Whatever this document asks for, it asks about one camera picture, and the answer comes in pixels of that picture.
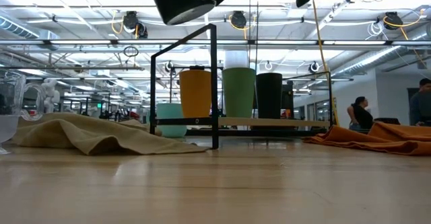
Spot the orange cloth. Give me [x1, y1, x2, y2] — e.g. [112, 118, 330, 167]
[302, 122, 431, 157]

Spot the black office chair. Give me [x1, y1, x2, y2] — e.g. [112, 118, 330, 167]
[373, 117, 401, 125]

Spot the orange plastic cup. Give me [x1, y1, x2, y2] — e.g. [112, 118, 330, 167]
[178, 69, 213, 119]

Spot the black ceiling cable reel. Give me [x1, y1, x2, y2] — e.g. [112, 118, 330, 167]
[230, 10, 248, 30]
[383, 11, 404, 30]
[122, 11, 149, 39]

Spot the yellow cable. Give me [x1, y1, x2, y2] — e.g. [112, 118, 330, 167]
[311, 0, 340, 127]

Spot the turquoise mug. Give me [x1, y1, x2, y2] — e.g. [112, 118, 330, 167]
[156, 103, 188, 139]

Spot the black background stand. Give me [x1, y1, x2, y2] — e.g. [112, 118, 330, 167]
[164, 61, 223, 104]

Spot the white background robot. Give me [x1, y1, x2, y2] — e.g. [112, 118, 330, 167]
[40, 78, 61, 114]

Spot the wooden shelf with black frame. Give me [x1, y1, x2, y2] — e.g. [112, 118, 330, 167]
[149, 23, 335, 150]

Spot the person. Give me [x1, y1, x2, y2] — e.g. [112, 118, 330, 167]
[346, 96, 374, 131]
[409, 78, 431, 126]

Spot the white pillar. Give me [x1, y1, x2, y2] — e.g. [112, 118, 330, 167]
[224, 50, 249, 69]

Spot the tall black cup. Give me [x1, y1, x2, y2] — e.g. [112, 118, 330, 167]
[255, 72, 284, 120]

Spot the beige cloth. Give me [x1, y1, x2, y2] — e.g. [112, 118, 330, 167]
[11, 112, 207, 157]

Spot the green ribbed plastic cup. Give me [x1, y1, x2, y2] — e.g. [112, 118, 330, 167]
[222, 67, 257, 119]

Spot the clear glass mug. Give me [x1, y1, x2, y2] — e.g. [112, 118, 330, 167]
[0, 71, 44, 155]

